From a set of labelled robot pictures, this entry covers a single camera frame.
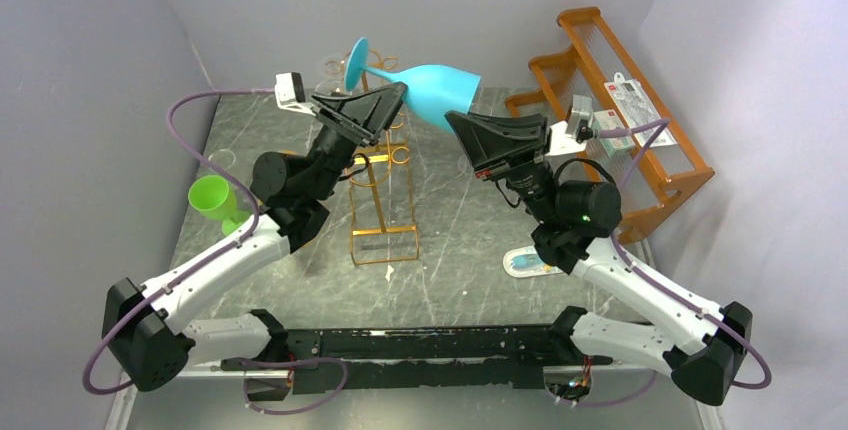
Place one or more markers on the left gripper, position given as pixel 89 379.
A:
pixel 382 108

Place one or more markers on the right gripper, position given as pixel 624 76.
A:
pixel 506 161

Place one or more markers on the clear wine glass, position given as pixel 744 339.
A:
pixel 331 88
pixel 332 66

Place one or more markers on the blue plastic goblet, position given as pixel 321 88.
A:
pixel 432 89

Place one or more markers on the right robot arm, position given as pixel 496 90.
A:
pixel 698 344

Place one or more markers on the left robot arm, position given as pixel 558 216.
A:
pixel 153 329

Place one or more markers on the clear flute glass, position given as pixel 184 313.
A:
pixel 464 166
pixel 482 108

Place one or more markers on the orange wooden shelf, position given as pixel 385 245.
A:
pixel 658 165

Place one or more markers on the small teal box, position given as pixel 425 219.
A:
pixel 613 132

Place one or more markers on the toothbrush blister pack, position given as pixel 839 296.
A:
pixel 525 262

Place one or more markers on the white blister package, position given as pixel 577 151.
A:
pixel 633 106

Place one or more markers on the green plastic goblet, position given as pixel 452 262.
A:
pixel 214 197

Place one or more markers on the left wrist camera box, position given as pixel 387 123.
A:
pixel 289 92

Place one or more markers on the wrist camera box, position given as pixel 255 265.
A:
pixel 570 136
pixel 289 92

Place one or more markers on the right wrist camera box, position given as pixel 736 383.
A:
pixel 570 136

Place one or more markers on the clear glass by wall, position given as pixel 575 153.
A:
pixel 224 158

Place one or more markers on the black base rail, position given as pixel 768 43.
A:
pixel 513 355

